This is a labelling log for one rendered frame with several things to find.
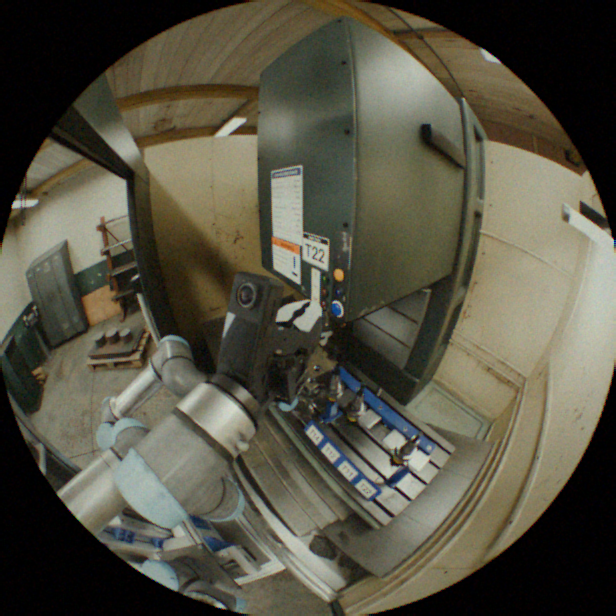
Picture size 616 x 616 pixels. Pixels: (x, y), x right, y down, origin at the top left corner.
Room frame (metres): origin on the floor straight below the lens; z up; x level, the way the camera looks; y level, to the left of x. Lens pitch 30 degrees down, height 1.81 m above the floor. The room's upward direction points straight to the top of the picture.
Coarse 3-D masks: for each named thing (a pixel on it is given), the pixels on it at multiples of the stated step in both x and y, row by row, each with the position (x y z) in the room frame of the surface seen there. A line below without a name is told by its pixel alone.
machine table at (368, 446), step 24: (312, 408) 0.61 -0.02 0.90; (288, 432) 0.49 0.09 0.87; (336, 432) 0.48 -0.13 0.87; (360, 432) 0.46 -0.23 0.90; (384, 432) 0.44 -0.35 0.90; (432, 432) 0.39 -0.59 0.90; (312, 456) 0.36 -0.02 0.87; (360, 456) 0.34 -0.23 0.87; (384, 456) 0.31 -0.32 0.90; (432, 456) 0.26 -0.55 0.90; (336, 480) 0.23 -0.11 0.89; (384, 480) 0.20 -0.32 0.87; (408, 480) 0.17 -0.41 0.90; (360, 504) 0.10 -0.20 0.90; (384, 504) 0.08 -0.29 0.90
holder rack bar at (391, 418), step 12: (348, 384) 0.48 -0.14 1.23; (360, 384) 0.48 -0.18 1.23; (372, 396) 0.43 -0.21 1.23; (372, 408) 0.38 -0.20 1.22; (384, 408) 0.37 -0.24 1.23; (384, 420) 0.33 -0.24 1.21; (396, 420) 0.32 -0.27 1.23; (408, 432) 0.27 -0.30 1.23; (420, 444) 0.22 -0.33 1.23; (432, 444) 0.21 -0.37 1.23
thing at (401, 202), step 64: (320, 64) 0.47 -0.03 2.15; (384, 64) 0.45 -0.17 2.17; (320, 128) 0.47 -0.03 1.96; (384, 128) 0.44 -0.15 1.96; (448, 128) 0.65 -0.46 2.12; (320, 192) 0.47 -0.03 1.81; (384, 192) 0.44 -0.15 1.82; (448, 192) 0.65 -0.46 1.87; (384, 256) 0.45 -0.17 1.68; (448, 256) 0.70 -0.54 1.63
